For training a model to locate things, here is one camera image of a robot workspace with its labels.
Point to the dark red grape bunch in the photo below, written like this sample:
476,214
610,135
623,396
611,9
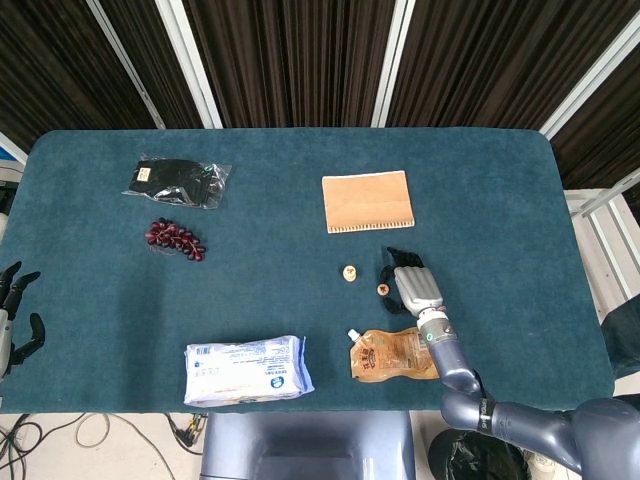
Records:
172,239

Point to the brown spout pouch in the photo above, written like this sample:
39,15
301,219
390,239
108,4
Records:
385,360

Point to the kraft spiral notebook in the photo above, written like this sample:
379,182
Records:
367,200

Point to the black trash bin with bag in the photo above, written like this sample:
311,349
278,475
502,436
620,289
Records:
465,465

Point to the white partition post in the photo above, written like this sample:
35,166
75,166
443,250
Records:
393,65
590,87
191,65
126,65

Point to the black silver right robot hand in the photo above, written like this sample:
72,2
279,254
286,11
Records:
417,287

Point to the white blue sign board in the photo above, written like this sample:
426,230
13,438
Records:
7,150

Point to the black power plug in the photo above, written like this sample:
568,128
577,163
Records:
187,435

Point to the white blue diaper pack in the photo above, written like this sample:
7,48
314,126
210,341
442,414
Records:
240,370

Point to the teal table cloth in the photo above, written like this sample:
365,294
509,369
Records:
275,225

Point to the aluminium frame rack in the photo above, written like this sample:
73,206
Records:
580,200

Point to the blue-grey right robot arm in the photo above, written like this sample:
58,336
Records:
450,360

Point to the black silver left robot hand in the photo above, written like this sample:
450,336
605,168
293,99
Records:
5,340

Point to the black gloves in clear bag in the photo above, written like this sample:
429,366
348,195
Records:
170,180

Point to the blue-grey robot torso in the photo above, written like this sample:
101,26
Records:
300,440

